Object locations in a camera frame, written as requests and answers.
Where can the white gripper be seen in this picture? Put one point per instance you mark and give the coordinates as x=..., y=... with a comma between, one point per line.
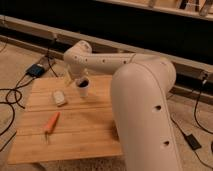
x=75, y=74

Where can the black power adapter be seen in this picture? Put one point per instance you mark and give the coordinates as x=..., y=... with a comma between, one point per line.
x=192, y=142

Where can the black power box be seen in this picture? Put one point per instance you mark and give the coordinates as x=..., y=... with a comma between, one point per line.
x=35, y=71

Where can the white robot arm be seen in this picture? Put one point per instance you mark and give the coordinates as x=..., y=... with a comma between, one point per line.
x=139, y=85

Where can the white ceramic cup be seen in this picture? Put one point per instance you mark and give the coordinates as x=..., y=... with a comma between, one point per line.
x=82, y=85

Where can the white eraser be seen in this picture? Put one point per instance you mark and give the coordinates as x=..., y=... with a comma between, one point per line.
x=59, y=98

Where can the wooden board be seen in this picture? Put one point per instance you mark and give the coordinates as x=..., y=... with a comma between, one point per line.
x=84, y=129

